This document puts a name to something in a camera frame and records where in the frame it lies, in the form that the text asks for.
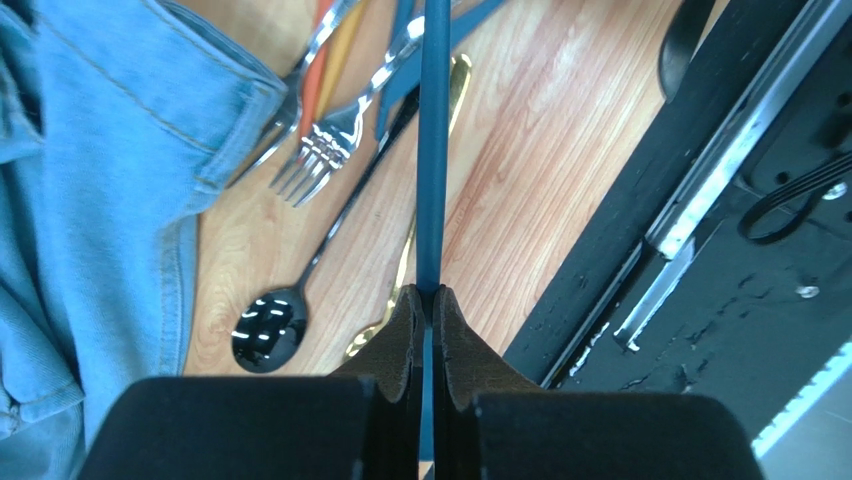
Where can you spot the silver metal knife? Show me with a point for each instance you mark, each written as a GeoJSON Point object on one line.
{"type": "Point", "coordinates": [285, 120]}

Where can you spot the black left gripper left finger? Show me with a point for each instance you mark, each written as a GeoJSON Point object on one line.
{"type": "Point", "coordinates": [390, 368]}

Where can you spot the dark blue plastic spoon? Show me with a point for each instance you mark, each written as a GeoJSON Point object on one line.
{"type": "Point", "coordinates": [432, 166]}

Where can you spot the black metal spoon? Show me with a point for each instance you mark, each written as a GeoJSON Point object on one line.
{"type": "Point", "coordinates": [271, 329]}

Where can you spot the black plastic knife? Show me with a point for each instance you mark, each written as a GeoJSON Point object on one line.
{"type": "Point", "coordinates": [680, 43]}

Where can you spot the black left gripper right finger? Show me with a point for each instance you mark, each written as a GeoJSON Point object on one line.
{"type": "Point", "coordinates": [476, 397]}

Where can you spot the gold metal spoon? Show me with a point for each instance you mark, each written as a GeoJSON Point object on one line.
{"type": "Point", "coordinates": [460, 75]}

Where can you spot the dark blue plastic knife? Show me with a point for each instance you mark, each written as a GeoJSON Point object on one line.
{"type": "Point", "coordinates": [409, 74]}

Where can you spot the silver metal fork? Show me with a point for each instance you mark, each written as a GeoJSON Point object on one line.
{"type": "Point", "coordinates": [333, 139]}

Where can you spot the light blue denim jacket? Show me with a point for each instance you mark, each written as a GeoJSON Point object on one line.
{"type": "Point", "coordinates": [121, 122]}

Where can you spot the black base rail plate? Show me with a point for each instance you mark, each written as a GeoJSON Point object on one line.
{"type": "Point", "coordinates": [719, 263]}

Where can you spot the orange plastic spoon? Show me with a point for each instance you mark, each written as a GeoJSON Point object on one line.
{"type": "Point", "coordinates": [310, 92]}

